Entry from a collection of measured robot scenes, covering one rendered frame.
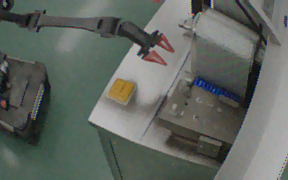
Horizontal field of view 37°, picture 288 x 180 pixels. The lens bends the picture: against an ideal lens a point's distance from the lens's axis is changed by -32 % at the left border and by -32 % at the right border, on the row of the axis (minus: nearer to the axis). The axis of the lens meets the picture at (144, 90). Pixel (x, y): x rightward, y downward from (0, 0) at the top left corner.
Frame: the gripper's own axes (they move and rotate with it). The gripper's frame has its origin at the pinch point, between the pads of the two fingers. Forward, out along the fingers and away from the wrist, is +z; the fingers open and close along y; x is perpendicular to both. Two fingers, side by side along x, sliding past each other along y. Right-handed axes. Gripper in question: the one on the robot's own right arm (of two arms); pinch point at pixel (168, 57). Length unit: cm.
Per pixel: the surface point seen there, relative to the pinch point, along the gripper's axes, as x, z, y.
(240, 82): 21.0, 23.1, 0.8
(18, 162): -137, -21, 45
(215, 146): 10.3, 28.8, 22.3
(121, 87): -19.0, -4.4, 9.4
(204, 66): 11.2, 9.7, 0.6
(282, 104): 60, 28, 22
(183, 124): 4.4, 14.3, 19.4
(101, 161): -110, 24, 7
